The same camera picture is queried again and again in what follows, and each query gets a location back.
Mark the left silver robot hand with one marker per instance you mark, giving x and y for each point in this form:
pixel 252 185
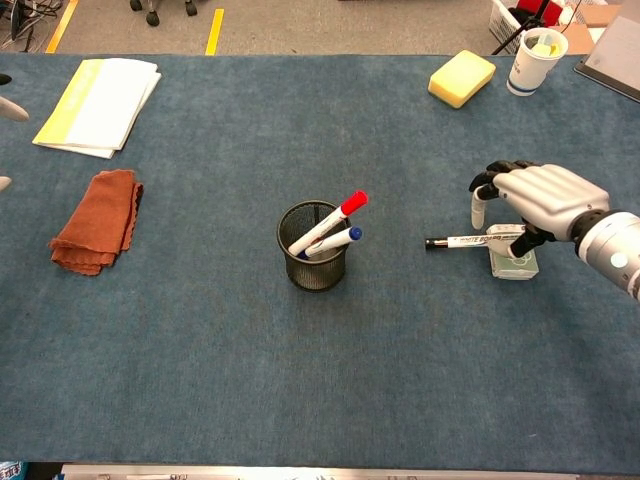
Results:
pixel 12 111

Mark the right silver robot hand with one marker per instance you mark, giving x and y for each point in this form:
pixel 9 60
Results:
pixel 550 195

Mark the black cap whiteboard marker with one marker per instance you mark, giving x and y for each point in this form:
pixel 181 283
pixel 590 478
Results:
pixel 465 242

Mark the red cap whiteboard marker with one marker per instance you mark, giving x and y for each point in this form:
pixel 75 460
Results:
pixel 350 204

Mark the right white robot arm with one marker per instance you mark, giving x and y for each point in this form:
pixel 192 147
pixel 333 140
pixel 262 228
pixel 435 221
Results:
pixel 610 245

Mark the blue cap whiteboard marker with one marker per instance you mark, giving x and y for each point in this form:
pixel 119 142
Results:
pixel 340 239

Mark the black mesh pen holder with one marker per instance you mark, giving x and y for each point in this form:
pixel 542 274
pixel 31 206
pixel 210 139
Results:
pixel 315 277

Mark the green tissue pack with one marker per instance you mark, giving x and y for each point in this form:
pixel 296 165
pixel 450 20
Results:
pixel 520 270

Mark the yellow and white booklet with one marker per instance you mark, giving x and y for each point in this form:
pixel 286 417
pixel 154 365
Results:
pixel 100 105

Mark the white paper cup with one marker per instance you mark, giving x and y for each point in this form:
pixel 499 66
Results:
pixel 527 70

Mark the brown folded cloth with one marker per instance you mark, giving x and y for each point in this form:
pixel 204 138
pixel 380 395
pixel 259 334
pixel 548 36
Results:
pixel 95 225

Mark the yellow sponge block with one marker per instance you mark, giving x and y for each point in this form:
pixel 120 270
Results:
pixel 460 77

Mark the grey tablet device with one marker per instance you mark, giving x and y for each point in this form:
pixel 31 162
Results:
pixel 615 55

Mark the brown cardboard box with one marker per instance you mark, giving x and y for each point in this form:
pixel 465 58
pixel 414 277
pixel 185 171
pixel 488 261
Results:
pixel 580 37

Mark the black tripod stand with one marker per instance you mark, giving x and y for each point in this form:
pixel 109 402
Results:
pixel 520 31

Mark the black office chair base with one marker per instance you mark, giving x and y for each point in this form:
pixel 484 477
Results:
pixel 152 19

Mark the white plastic basket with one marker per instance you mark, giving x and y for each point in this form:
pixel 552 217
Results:
pixel 502 22

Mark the red object in basket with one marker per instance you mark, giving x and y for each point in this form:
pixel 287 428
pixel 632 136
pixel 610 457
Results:
pixel 550 12

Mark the blue table mat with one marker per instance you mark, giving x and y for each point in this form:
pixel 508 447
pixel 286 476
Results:
pixel 320 375

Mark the blue printed packet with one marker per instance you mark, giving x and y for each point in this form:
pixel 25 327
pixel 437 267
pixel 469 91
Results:
pixel 11 471

